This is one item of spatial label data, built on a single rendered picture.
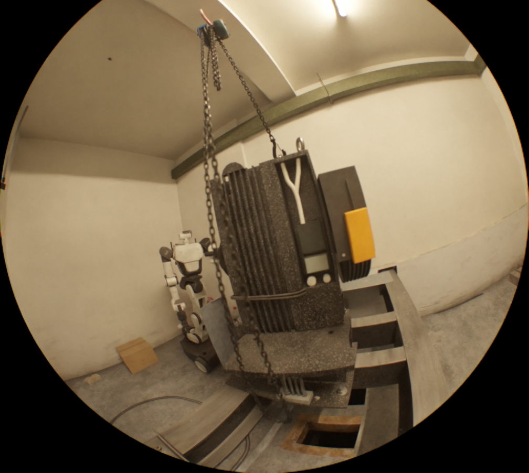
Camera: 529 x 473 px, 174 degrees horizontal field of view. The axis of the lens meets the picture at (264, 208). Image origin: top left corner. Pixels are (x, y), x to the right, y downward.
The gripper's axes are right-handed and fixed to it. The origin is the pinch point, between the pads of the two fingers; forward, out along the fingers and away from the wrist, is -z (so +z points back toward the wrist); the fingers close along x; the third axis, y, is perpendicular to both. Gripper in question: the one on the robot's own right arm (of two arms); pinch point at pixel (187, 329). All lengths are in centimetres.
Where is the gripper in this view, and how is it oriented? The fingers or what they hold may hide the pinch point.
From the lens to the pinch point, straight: 182.5
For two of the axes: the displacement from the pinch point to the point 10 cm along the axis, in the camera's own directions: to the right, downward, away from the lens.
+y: 7.6, -0.7, 6.5
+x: 5.8, -3.6, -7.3
